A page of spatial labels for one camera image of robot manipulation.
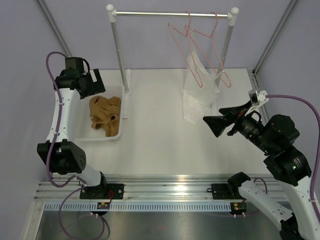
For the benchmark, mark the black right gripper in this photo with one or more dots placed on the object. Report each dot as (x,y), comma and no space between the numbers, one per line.
(218,123)

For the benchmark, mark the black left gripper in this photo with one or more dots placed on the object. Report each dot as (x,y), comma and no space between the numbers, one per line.
(96,87)

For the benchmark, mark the tan tank top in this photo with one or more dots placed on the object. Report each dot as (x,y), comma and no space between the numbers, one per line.
(105,114)

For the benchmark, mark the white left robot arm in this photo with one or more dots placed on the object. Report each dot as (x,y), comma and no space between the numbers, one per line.
(63,159)

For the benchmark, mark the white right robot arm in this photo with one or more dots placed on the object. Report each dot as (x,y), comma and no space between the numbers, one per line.
(286,164)

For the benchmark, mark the white tank top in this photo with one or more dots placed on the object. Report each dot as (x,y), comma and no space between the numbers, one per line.
(200,90)

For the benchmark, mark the white metal clothes rack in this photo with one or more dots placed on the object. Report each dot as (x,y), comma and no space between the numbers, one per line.
(157,36)

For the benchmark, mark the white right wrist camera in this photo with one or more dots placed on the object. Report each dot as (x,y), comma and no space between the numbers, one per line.
(257,99)

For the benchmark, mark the right aluminium frame post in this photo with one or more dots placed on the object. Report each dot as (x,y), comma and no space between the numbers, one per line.
(275,35)

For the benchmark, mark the aluminium frame post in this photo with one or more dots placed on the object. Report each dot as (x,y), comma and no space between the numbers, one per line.
(48,17)
(275,35)

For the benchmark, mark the aluminium mounting rail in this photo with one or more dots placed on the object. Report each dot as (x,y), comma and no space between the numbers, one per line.
(159,188)

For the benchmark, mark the left aluminium frame post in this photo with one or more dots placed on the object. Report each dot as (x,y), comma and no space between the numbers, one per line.
(48,17)

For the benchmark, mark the white slotted cable duct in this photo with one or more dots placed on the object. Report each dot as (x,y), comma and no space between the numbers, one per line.
(117,206)

